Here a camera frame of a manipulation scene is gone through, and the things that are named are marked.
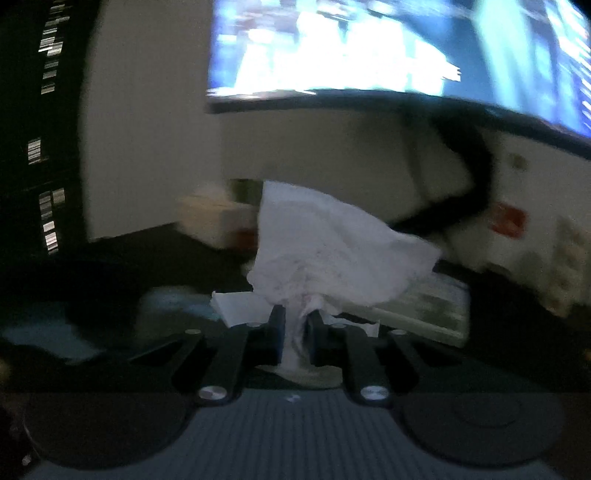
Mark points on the light blue cloth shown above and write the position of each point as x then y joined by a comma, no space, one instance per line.
175,300

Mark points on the dark shelf with shiny items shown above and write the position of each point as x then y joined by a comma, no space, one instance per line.
41,138

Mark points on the curved computer monitor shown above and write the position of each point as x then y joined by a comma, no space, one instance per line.
369,46

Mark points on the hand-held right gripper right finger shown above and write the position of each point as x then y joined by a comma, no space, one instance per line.
316,341

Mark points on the white paper pad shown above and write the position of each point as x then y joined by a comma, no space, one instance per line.
240,307

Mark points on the white paper tissue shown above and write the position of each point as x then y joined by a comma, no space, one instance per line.
332,244

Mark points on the beige cardboard box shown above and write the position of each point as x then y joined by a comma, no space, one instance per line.
217,217

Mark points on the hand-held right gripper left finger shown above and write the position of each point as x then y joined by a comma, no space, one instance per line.
278,332

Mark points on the white keyboard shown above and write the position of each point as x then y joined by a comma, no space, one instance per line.
429,307

